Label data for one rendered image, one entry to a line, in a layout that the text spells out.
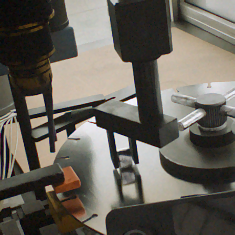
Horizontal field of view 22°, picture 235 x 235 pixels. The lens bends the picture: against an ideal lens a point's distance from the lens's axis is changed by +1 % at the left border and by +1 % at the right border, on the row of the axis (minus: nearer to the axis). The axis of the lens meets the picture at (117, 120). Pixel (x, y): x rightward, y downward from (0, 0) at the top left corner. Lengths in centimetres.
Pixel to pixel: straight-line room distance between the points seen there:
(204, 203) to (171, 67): 109
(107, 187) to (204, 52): 90
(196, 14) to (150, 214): 135
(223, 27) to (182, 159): 95
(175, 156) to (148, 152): 4
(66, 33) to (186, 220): 47
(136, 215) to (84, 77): 109
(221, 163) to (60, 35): 27
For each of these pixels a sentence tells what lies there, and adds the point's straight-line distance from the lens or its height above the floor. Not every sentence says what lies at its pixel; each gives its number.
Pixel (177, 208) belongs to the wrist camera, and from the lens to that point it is 29.
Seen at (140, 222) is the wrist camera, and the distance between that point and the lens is 30.
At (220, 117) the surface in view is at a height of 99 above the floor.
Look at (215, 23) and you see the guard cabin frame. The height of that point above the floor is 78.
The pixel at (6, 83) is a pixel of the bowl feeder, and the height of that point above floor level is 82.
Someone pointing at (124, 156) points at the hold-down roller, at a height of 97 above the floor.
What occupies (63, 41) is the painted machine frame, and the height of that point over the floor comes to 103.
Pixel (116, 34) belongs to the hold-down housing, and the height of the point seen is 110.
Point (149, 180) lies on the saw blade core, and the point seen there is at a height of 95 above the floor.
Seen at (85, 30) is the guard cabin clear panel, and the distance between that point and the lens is 168.
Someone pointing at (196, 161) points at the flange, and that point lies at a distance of 58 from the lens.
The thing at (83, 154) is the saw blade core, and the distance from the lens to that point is 64.
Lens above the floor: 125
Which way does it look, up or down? 26 degrees down
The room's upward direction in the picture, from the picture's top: 9 degrees counter-clockwise
